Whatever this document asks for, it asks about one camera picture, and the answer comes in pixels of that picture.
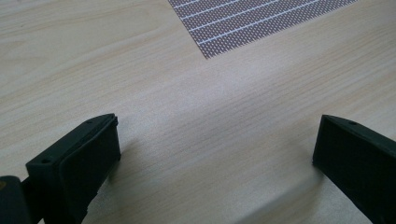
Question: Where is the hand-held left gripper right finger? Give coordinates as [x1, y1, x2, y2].
[312, 114, 396, 224]

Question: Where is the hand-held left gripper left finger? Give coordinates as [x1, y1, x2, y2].
[25, 113, 121, 224]

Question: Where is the brown woven striped placemat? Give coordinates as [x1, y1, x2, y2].
[167, 0, 359, 60]

